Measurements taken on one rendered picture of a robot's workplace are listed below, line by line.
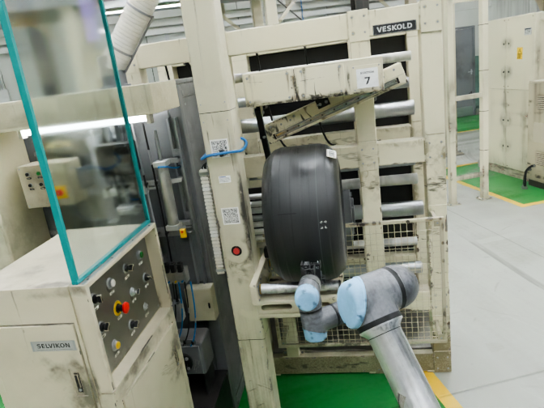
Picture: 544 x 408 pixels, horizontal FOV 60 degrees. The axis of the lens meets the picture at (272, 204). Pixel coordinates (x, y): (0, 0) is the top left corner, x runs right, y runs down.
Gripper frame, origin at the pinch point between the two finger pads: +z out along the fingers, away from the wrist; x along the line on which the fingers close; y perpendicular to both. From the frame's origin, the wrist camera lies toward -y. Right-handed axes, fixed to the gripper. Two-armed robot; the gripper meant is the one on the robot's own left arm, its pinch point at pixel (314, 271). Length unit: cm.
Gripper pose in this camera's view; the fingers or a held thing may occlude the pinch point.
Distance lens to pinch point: 185.0
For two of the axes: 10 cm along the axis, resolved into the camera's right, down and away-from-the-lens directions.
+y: -1.1, -9.8, -1.6
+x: -9.8, 0.9, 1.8
